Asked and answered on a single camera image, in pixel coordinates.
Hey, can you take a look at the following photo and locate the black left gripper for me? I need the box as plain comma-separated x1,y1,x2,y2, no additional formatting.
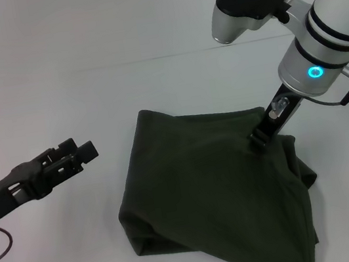
0,133,110,232

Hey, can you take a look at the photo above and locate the dark green FREE t-shirt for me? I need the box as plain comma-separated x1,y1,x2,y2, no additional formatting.
102,83,332,262

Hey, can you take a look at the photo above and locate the silver right wrist angled plug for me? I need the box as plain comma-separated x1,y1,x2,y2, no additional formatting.
266,96,293,120

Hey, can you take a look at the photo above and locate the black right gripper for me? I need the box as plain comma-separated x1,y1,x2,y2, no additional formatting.
241,79,310,152

